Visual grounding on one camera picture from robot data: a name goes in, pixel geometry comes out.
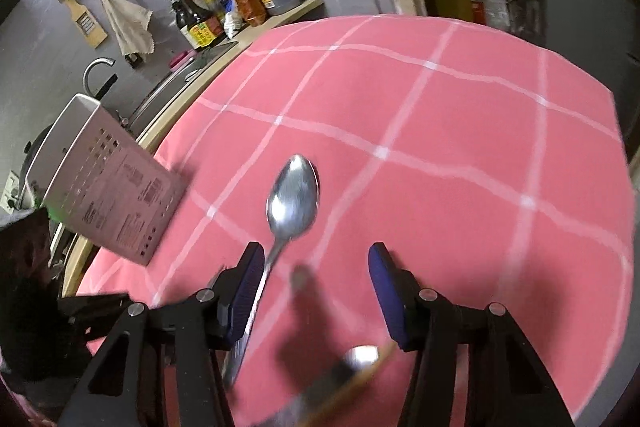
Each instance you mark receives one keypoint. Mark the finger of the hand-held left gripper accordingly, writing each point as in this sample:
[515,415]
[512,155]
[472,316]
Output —
[95,307]

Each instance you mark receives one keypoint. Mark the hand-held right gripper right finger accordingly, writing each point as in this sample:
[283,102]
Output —
[387,292]

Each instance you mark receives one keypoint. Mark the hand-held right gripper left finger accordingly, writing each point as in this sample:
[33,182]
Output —
[245,289]

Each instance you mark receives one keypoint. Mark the large round steel spoon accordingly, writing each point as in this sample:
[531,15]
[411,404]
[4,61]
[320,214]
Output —
[362,354]

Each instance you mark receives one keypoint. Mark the steel oval spoon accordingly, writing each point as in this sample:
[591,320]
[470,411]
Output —
[292,202]

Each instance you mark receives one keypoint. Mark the white perforated utensil holder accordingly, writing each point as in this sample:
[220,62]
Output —
[125,192]

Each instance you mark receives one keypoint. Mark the pink checked tablecloth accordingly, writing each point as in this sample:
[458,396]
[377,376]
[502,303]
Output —
[450,157]

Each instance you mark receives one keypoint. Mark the wooden kitchen counter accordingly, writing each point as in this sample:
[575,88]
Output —
[165,127]

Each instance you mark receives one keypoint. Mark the steel sink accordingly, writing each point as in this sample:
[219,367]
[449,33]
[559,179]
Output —
[185,74]

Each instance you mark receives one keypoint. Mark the pink sponge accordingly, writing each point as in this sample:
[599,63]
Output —
[180,60]

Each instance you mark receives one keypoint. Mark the steel faucet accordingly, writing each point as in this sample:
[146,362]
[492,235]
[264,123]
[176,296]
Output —
[92,67]

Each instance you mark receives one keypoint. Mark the dark sauce bottle yellow label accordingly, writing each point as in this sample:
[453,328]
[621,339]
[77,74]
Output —
[200,32]

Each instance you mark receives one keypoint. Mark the white spray bottle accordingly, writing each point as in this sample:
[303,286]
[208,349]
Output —
[233,24]

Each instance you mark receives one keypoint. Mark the dark pump bottle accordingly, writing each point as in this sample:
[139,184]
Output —
[176,14]

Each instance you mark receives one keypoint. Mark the beige hanging towel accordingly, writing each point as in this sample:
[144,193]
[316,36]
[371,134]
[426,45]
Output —
[127,24]

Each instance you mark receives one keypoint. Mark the white plastic jug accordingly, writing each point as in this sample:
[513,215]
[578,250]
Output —
[490,11]

